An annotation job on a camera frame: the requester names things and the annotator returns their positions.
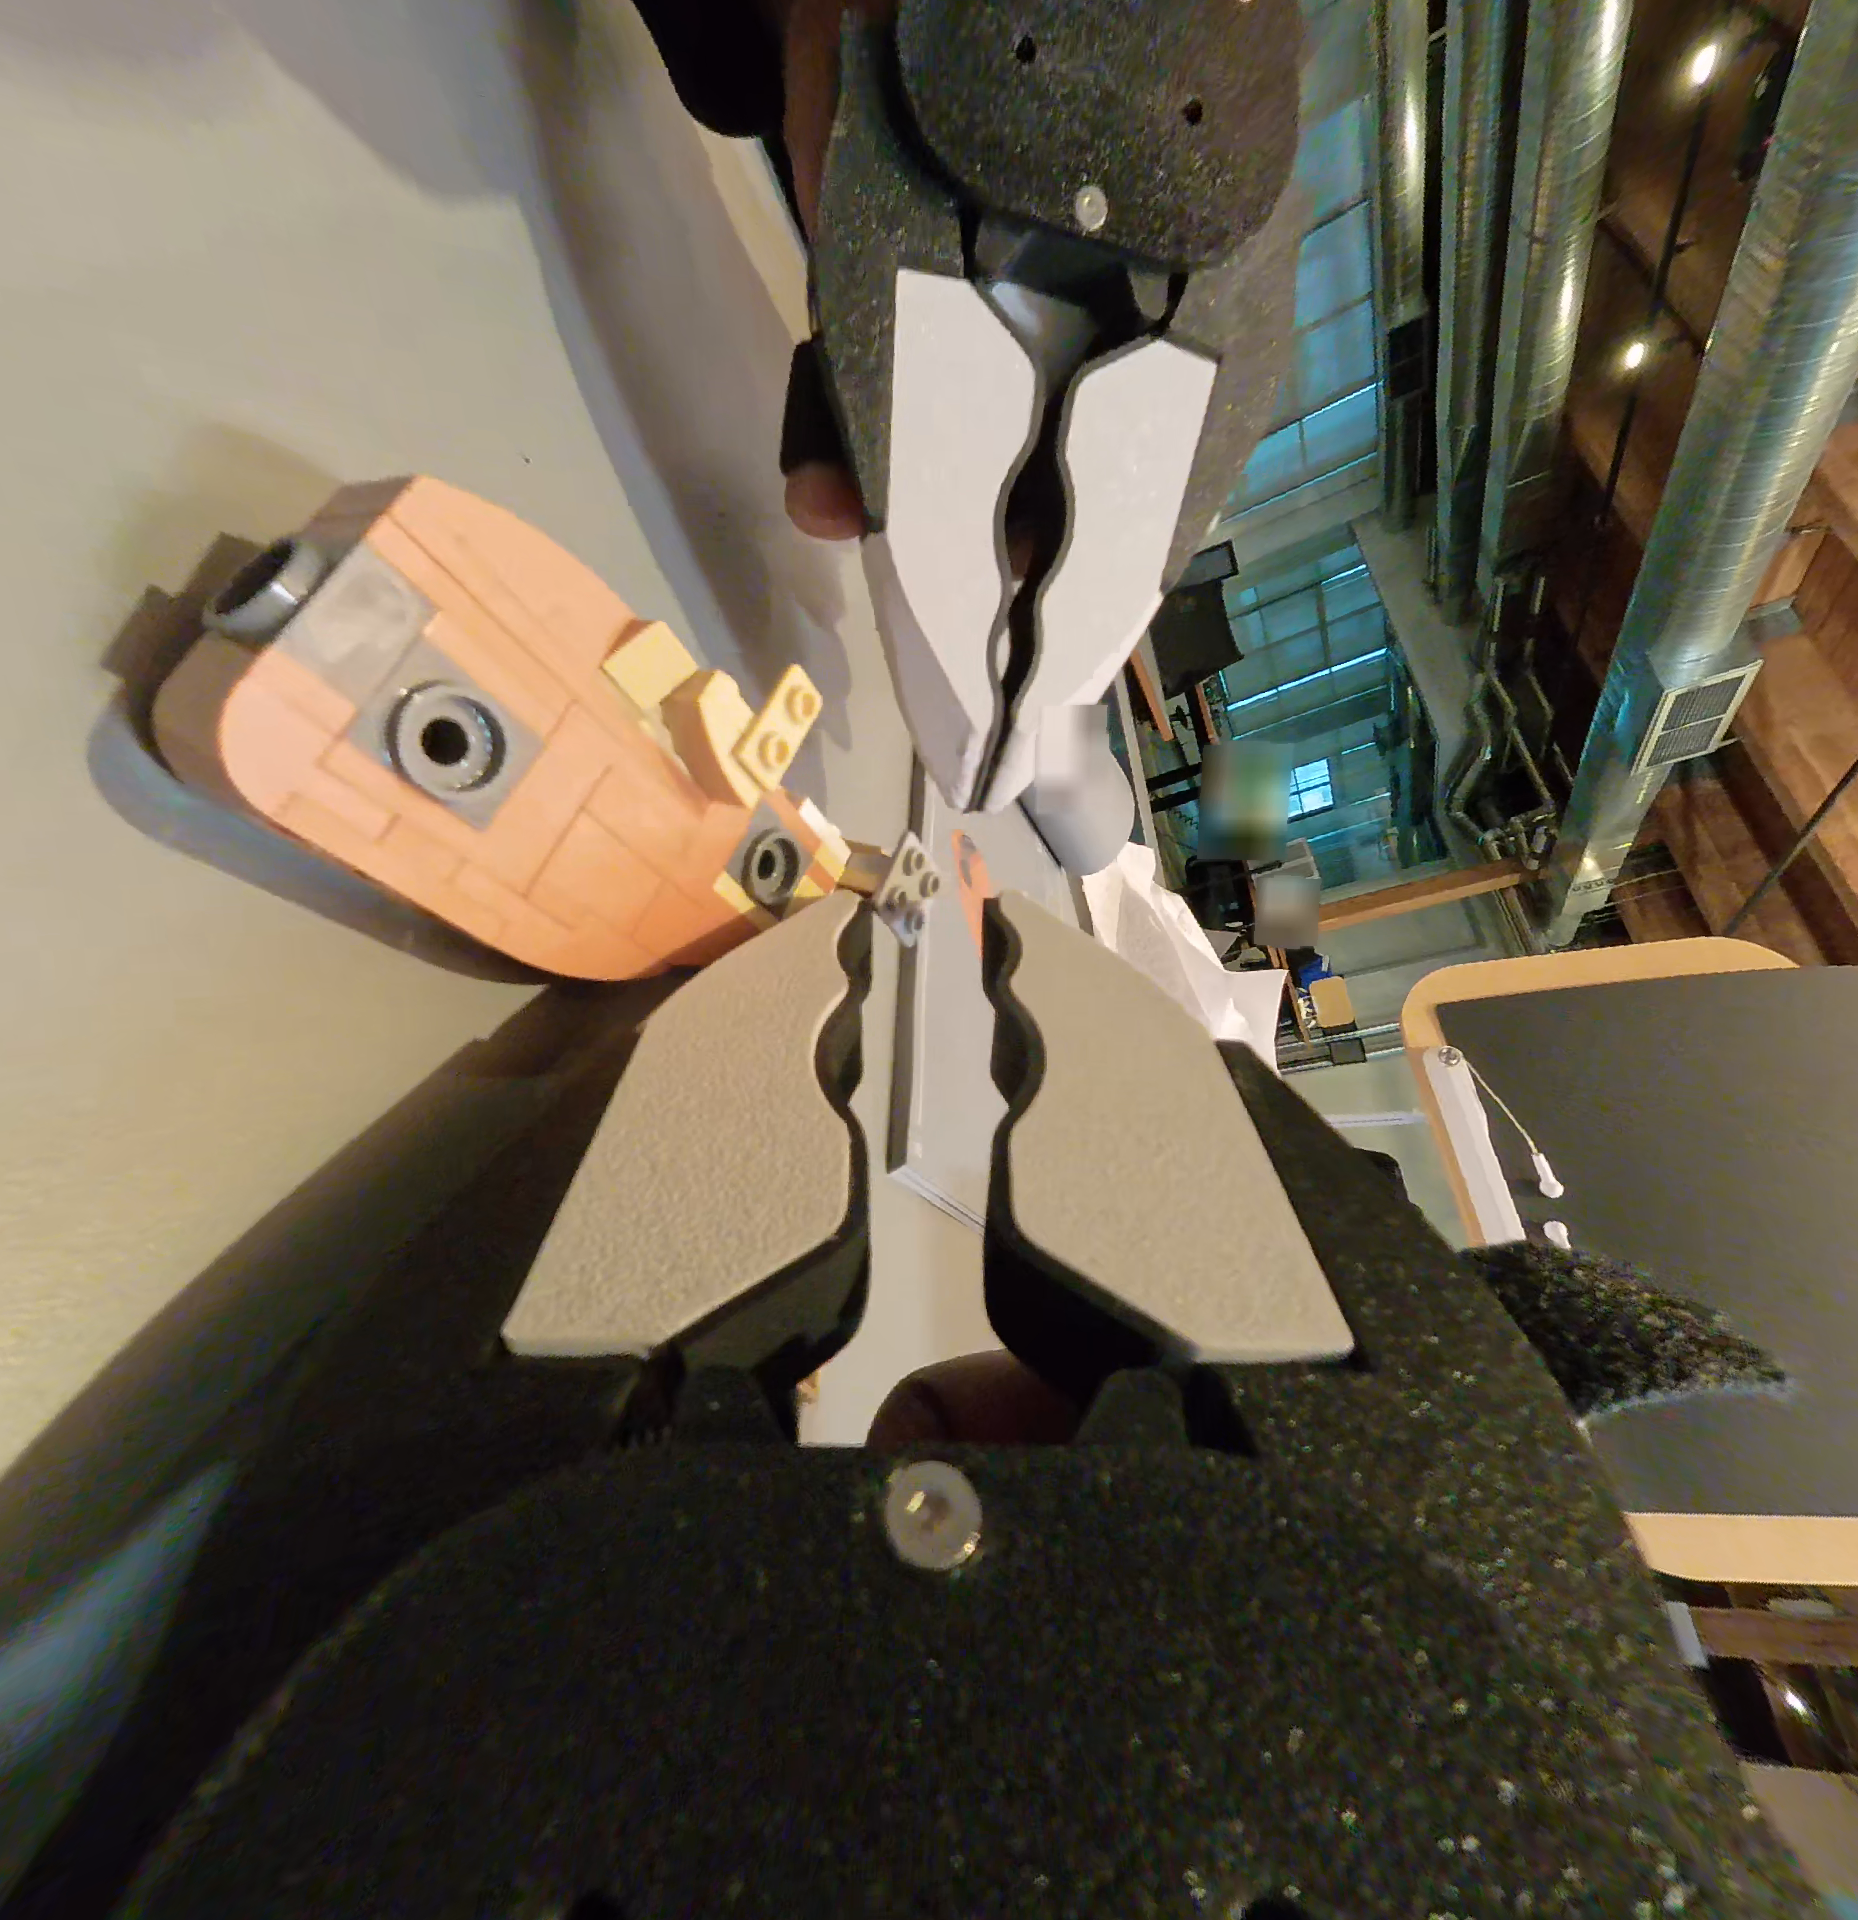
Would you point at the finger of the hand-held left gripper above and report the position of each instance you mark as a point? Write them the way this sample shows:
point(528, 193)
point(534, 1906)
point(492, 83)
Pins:
point(1133, 479)
point(939, 491)

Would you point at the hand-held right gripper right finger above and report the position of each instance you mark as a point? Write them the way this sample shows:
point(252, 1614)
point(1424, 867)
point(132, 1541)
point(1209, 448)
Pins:
point(1151, 1169)

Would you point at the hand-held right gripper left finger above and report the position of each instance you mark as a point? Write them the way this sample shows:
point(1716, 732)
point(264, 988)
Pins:
point(685, 1169)

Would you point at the small grey orange brick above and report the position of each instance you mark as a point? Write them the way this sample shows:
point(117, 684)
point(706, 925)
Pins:
point(905, 884)

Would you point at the brown tan brick model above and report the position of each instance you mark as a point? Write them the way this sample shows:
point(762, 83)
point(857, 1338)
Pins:
point(537, 842)

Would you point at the person's left hand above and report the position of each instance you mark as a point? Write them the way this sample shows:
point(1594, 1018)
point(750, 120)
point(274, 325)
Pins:
point(819, 505)

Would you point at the white paper bag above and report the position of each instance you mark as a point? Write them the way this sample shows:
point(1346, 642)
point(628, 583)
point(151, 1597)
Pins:
point(1172, 943)

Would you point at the grey instruction booklet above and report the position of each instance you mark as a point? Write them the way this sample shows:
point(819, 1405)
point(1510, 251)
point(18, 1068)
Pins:
point(944, 1081)

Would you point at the silver ventilation duct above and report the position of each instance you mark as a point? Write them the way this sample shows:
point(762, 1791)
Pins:
point(1736, 375)
point(1546, 228)

